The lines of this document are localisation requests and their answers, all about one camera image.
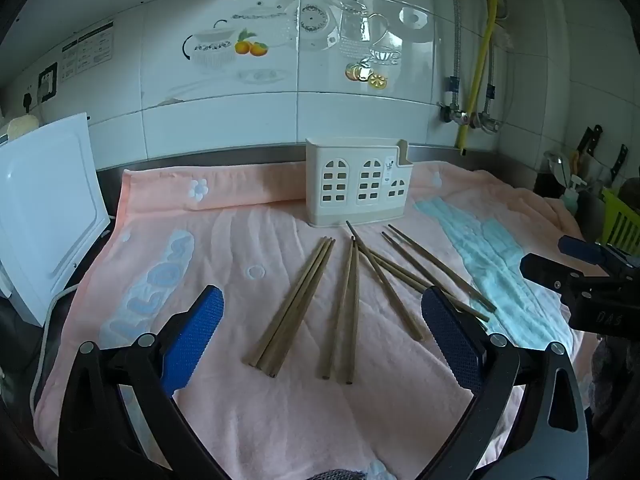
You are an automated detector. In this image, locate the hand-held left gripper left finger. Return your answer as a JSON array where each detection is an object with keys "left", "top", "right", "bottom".
[{"left": 57, "top": 284, "right": 232, "bottom": 480}]

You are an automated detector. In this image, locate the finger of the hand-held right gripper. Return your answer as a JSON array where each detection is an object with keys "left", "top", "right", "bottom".
[
  {"left": 520, "top": 253, "right": 588, "bottom": 291},
  {"left": 559, "top": 235, "right": 640, "bottom": 268}
]

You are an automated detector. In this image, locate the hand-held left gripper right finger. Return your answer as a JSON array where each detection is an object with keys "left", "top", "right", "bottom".
[{"left": 407, "top": 285, "right": 591, "bottom": 480}]

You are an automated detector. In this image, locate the wooden chopstick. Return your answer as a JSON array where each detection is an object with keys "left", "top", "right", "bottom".
[
  {"left": 342, "top": 242, "right": 361, "bottom": 386},
  {"left": 388, "top": 224, "right": 498, "bottom": 312},
  {"left": 367, "top": 250, "right": 488, "bottom": 331},
  {"left": 242, "top": 236, "right": 326, "bottom": 366},
  {"left": 356, "top": 243, "right": 487, "bottom": 332},
  {"left": 345, "top": 220, "right": 426, "bottom": 342},
  {"left": 320, "top": 240, "right": 356, "bottom": 381},
  {"left": 256, "top": 236, "right": 331, "bottom": 373},
  {"left": 381, "top": 231, "right": 491, "bottom": 322},
  {"left": 269, "top": 238, "right": 337, "bottom": 379}
]

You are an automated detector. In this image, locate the white house-shaped utensil holder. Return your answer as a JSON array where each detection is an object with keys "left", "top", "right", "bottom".
[{"left": 305, "top": 136, "right": 415, "bottom": 228}]

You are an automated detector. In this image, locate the person's left forearm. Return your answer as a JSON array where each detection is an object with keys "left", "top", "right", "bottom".
[{"left": 307, "top": 467, "right": 368, "bottom": 480}]

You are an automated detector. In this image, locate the person's right forearm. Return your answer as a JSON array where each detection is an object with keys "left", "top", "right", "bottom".
[{"left": 590, "top": 337, "right": 640, "bottom": 436}]

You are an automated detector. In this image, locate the soap dispenser bottle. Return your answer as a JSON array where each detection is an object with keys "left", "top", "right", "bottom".
[{"left": 562, "top": 175, "right": 588, "bottom": 213}]

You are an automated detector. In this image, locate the green plastic rack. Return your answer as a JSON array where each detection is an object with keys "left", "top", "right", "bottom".
[{"left": 600, "top": 187, "right": 640, "bottom": 256}]

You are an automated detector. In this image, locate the metal ladle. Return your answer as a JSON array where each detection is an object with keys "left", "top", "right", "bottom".
[{"left": 544, "top": 150, "right": 571, "bottom": 186}]

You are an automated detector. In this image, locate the pink printed towel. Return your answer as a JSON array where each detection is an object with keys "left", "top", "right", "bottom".
[{"left": 32, "top": 160, "right": 588, "bottom": 480}]

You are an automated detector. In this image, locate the metal faucet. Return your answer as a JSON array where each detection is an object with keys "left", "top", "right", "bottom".
[{"left": 482, "top": 35, "right": 502, "bottom": 121}]

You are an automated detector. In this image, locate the yellow sponge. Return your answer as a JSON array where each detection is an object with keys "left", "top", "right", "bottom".
[{"left": 6, "top": 115, "right": 41, "bottom": 138}]

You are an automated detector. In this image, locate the black handled knife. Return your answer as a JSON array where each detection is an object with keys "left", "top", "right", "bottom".
[
  {"left": 611, "top": 144, "right": 630, "bottom": 181},
  {"left": 575, "top": 125, "right": 603, "bottom": 161}
]

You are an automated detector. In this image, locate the yellow gas hose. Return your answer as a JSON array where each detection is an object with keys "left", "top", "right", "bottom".
[{"left": 457, "top": 0, "right": 501, "bottom": 156}]

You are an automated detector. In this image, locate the braided metal hose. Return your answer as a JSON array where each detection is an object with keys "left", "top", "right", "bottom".
[{"left": 447, "top": 0, "right": 463, "bottom": 111}]

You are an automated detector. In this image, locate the wall instruction label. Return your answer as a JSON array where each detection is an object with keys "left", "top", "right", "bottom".
[{"left": 61, "top": 21, "right": 116, "bottom": 82}]

